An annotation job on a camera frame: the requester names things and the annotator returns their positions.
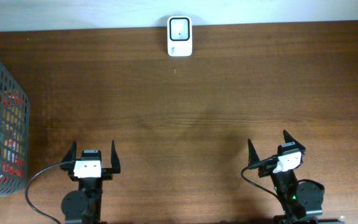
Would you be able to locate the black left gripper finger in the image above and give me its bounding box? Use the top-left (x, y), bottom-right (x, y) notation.
top-left (60, 141), bottom-right (76, 170)
top-left (111, 140), bottom-right (121, 174)

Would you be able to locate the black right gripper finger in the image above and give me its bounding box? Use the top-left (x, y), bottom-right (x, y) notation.
top-left (247, 139), bottom-right (260, 167)
top-left (283, 129), bottom-right (306, 152)

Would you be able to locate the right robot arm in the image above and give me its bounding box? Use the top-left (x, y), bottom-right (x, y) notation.
top-left (241, 130), bottom-right (325, 223)

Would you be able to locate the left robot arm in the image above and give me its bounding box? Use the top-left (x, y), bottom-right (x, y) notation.
top-left (60, 142), bottom-right (121, 223)

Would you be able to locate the grey plastic mesh basket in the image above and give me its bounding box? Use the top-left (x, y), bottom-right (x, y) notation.
top-left (0, 60), bottom-right (30, 197)

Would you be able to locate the black right camera cable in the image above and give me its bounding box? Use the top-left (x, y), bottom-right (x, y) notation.
top-left (240, 157), bottom-right (287, 215)

